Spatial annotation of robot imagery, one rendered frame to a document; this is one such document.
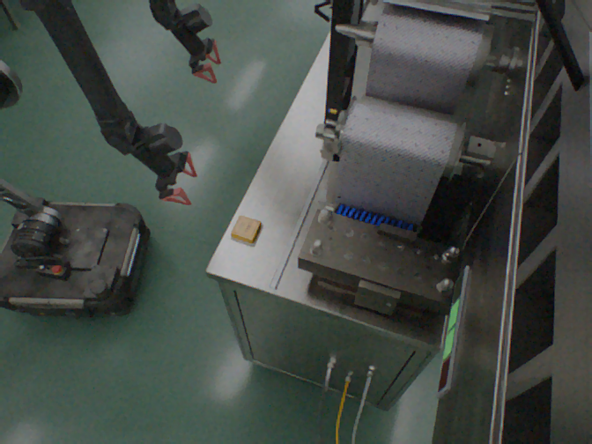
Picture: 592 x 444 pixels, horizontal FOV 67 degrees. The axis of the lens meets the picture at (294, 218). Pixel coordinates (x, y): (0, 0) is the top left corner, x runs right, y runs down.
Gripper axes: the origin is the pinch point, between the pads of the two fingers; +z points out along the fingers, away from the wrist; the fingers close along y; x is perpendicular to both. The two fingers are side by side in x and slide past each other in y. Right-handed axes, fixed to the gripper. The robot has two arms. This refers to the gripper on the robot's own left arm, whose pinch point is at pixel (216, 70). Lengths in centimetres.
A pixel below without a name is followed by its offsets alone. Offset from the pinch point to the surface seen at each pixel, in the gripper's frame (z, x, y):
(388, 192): 19, -50, -56
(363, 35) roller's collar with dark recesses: -4, -54, -24
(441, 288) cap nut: 31, -56, -77
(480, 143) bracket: 13, -73, -54
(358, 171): 11, -45, -53
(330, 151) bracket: 11, -37, -43
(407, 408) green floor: 129, -15, -83
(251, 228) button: 19, -8, -54
